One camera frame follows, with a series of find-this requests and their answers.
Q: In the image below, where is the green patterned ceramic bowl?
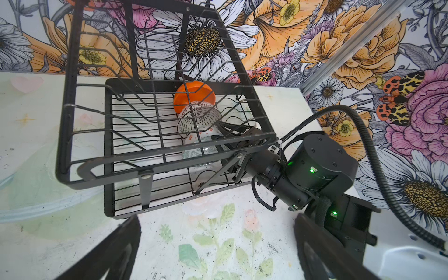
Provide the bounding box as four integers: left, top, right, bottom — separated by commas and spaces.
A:
182, 126, 229, 159

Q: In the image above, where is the black metal dish rack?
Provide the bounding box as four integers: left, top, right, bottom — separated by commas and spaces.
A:
56, 1, 276, 219

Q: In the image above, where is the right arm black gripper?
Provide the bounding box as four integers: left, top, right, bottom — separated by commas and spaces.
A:
211, 121, 280, 183

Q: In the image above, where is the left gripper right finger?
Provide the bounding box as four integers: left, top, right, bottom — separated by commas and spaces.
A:
294, 213, 378, 280

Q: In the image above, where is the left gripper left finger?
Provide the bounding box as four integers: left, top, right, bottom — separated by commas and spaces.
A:
57, 215, 141, 280

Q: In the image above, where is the aluminium corner post right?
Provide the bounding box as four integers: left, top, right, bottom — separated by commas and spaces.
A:
299, 0, 411, 96

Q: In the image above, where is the orange plastic bowl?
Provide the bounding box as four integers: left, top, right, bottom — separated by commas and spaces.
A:
173, 80, 216, 114

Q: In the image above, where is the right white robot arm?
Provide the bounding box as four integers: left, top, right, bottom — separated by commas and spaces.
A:
241, 131, 448, 280

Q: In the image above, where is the white bowl dark radial pattern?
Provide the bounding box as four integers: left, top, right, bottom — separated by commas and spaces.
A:
177, 101, 222, 135

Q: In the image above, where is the right black corrugated cable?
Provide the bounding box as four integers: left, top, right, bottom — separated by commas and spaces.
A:
279, 104, 447, 251

